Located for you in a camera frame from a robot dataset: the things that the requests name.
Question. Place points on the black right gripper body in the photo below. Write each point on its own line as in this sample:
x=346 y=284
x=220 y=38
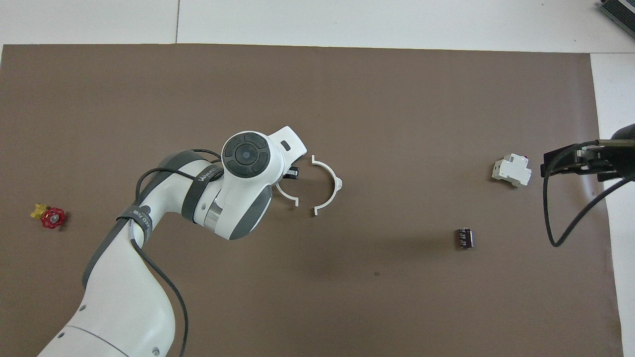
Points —
x=590 y=159

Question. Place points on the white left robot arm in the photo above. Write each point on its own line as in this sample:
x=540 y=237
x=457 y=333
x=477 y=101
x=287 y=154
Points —
x=238 y=198

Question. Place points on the white circuit breaker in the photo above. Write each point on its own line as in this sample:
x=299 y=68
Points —
x=511 y=171

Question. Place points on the brown table mat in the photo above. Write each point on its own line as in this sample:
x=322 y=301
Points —
x=297 y=99

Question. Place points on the small black connector block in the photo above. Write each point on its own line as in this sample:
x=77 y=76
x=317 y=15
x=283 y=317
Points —
x=465 y=238

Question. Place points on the dark grey ribbed device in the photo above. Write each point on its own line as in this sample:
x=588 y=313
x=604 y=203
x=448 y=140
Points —
x=620 y=12

